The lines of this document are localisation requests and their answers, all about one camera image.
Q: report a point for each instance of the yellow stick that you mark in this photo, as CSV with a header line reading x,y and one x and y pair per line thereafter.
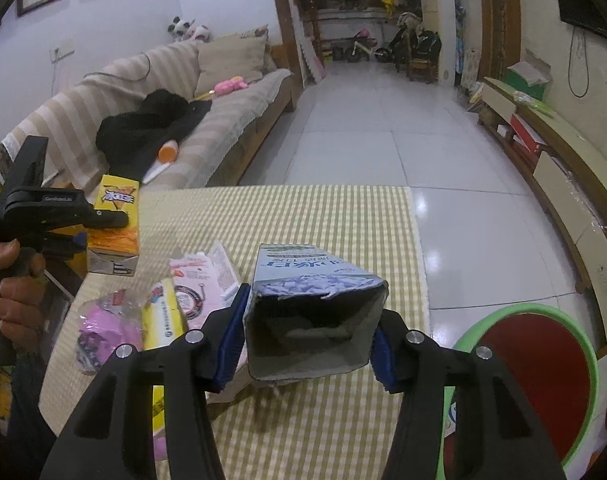
x,y
204,94

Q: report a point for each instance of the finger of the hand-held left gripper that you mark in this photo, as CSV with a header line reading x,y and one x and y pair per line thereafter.
x,y
108,219
75,240

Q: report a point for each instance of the blue cardboard carton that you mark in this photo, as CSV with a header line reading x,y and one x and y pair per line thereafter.
x,y
303,270

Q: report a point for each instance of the wooden TV cabinet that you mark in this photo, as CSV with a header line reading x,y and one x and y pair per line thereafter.
x,y
558,180

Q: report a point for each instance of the green basin with red inside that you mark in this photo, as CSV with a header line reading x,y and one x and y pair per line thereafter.
x,y
533,370

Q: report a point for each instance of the patterned pillow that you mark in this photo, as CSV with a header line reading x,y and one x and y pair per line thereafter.
x,y
257,32

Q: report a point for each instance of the green plastic packet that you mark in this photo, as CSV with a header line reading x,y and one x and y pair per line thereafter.
x,y
533,102

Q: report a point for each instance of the wall socket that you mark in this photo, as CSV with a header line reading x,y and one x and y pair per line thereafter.
x,y
63,51

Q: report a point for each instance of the white balance bike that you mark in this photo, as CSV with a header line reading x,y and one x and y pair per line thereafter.
x,y
358,49

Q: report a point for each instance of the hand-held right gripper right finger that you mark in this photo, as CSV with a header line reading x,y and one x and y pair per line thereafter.
x,y
386,365

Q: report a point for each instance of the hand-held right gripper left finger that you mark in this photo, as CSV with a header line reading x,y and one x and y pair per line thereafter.
x,y
231,345

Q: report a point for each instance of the green cardboard box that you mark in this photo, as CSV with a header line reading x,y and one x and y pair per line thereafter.
x,y
523,81

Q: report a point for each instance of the pink purple plastic bag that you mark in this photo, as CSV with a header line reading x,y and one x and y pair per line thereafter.
x,y
108,327

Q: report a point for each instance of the panda plush toy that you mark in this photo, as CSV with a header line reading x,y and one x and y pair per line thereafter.
x,y
181,27

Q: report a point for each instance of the black clothing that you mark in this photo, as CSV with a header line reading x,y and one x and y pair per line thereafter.
x,y
143,125

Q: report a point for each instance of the pink white wrapper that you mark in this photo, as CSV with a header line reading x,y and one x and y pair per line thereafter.
x,y
203,272

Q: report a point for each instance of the person's left hand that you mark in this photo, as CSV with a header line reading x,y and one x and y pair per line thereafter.
x,y
18,305

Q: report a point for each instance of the colourful wall chart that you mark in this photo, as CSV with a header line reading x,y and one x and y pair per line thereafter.
x,y
467,67

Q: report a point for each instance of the yellow cardboard carton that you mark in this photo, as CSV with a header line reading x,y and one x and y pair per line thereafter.
x,y
118,195

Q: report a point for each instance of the red folder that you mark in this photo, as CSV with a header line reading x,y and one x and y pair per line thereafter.
x,y
528,137

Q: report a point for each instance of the pink white plush toy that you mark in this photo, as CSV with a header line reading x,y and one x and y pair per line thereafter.
x,y
201,34

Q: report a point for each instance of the sofa with striped cover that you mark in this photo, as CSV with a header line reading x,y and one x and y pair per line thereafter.
x,y
243,105

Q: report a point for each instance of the wooden chair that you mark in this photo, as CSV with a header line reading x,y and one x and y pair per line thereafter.
x,y
422,67

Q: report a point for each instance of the standing air conditioner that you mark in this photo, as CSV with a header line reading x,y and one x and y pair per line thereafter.
x,y
433,25

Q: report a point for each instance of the orange white bottle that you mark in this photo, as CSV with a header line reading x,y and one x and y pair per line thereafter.
x,y
167,152

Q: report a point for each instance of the yellow snack packet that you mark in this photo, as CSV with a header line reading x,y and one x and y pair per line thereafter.
x,y
158,315

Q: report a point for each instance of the beige pillow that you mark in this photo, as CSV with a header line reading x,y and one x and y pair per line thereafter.
x,y
228,62

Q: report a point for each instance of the white foam mats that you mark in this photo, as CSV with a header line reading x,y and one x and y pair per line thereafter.
x,y
311,55

